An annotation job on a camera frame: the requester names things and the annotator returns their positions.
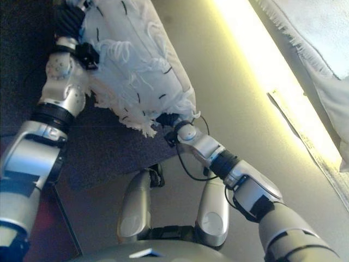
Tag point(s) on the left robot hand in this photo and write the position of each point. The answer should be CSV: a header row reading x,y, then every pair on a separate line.
x,y
68,19

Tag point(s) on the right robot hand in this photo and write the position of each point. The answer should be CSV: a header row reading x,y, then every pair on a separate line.
x,y
169,119

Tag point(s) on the white fringed cushion black stitches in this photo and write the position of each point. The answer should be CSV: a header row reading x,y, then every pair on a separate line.
x,y
136,62

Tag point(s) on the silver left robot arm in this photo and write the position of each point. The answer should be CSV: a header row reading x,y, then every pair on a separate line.
x,y
41,142

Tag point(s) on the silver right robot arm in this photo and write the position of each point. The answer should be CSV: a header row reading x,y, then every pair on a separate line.
x,y
245,185

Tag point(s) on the grey fabric armchair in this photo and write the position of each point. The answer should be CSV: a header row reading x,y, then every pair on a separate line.
x,y
103,152

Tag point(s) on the silver right robot leg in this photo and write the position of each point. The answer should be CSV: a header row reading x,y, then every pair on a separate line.
x,y
214,215

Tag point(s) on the silver robot torso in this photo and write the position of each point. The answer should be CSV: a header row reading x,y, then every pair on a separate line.
x,y
152,251

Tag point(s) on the dark cabinet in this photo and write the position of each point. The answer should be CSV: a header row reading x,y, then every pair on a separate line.
x,y
54,223

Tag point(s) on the white curtain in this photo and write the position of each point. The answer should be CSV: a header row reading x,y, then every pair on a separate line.
x,y
321,46

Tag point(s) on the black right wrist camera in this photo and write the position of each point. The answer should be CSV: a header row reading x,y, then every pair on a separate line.
x,y
171,139

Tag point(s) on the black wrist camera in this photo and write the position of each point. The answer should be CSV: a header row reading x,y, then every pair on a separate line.
x,y
87,56
171,139

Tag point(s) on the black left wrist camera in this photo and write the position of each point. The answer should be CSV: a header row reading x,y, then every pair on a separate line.
x,y
87,56

